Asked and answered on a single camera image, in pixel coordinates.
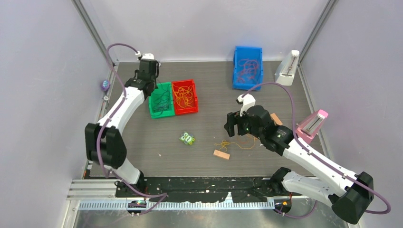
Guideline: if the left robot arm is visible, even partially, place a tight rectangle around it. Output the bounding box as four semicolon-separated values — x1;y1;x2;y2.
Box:
85;54;159;197

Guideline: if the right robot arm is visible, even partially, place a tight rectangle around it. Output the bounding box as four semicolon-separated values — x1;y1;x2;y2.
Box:
224;105;374;224

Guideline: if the wooden block near right arm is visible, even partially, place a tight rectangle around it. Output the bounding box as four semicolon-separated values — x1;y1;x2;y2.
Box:
270;113;283;126

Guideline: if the wooden block front centre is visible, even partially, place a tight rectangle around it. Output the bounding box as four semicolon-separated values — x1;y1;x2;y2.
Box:
213;150;230;160

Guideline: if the green plastic bin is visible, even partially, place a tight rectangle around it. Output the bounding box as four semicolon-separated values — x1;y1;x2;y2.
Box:
149;82;175;119

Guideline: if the green frog toy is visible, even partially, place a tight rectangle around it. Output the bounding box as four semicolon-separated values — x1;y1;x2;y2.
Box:
179;132;195;145

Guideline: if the purple round toy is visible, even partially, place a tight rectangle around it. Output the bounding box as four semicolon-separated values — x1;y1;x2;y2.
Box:
101;79;111;92

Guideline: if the red plastic bin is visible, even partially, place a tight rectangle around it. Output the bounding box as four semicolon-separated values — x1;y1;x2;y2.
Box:
172;79;199;115

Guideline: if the pink metronome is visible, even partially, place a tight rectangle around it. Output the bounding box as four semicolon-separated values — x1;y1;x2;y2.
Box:
296;109;328;144

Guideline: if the blue plastic bin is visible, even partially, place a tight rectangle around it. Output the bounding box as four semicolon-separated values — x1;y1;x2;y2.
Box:
232;46;264;90

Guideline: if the white metronome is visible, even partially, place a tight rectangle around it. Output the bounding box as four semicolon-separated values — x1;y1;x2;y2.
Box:
275;50;300;86

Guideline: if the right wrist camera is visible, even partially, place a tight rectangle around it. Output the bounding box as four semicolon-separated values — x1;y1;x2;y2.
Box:
237;94;256;117

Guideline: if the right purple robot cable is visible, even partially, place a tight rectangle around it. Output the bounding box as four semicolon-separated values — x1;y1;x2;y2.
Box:
242;82;392;219

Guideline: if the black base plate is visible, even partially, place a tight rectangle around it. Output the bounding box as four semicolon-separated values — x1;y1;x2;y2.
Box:
135;176;292;203

